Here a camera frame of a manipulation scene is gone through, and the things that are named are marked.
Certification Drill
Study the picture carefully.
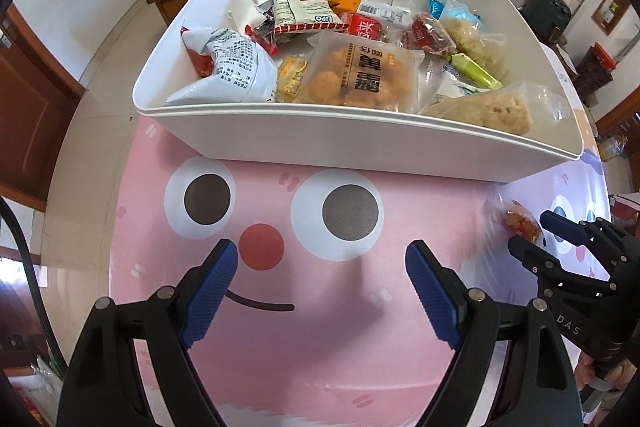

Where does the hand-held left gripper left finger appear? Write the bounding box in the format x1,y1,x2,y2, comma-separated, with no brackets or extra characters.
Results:
57,238,238,427

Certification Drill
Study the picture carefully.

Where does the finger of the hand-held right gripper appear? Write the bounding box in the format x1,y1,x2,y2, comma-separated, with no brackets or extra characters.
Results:
540,209,621,253
507,234,568,288

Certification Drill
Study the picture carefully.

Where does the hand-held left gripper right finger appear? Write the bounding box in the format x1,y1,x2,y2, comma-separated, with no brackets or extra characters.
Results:
405,239,583,427

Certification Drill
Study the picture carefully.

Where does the clear red dried snack packet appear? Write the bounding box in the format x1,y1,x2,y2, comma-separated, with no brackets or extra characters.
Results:
487,187,548,248

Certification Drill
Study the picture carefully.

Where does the clear rice crisp packet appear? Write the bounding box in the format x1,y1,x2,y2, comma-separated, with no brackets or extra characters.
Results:
420,79,571,138
442,18,511,80

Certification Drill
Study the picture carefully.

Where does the green snack packet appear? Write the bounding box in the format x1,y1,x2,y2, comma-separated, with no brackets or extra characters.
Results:
450,53,503,90

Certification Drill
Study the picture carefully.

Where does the white plastic storage bin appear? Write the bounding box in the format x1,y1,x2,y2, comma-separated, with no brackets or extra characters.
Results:
131,0,585,185

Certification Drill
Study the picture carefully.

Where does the blue white bread packet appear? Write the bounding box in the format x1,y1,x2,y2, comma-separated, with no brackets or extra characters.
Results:
417,57,481,108

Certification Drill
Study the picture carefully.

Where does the white red snack bag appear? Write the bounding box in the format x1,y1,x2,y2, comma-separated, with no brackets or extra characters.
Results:
166,26,278,104

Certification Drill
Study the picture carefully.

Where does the small yellow candy packet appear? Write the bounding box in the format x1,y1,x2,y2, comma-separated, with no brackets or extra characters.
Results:
275,54,311,104

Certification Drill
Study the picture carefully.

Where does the large fried snack packet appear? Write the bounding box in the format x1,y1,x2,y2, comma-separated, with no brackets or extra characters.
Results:
295,29,426,114

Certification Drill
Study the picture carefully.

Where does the white blue snack packet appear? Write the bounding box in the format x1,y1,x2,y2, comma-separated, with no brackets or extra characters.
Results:
357,0,416,25

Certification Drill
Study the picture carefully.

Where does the small red snack packet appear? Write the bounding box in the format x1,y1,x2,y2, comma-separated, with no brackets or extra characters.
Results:
342,12,388,42

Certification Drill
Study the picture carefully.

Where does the red white biscuit packet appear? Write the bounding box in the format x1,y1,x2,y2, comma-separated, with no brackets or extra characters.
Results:
270,0,352,35

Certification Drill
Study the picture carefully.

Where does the person's right hand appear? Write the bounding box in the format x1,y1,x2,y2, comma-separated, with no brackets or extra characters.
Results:
575,349,638,395

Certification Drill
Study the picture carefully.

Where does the white red cloth cover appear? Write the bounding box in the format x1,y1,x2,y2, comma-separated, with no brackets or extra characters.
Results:
607,192,640,220

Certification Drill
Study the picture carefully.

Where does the dark basket with red lid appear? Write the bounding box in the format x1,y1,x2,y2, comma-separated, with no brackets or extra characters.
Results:
575,42,616,102

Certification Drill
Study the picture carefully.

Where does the dark air fryer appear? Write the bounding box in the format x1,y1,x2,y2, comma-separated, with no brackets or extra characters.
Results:
522,0,572,45

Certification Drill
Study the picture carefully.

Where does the wooden door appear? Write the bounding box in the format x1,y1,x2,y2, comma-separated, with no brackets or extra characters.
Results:
0,2,86,212

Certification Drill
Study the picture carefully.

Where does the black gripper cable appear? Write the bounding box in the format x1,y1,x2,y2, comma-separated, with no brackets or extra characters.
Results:
0,197,71,378

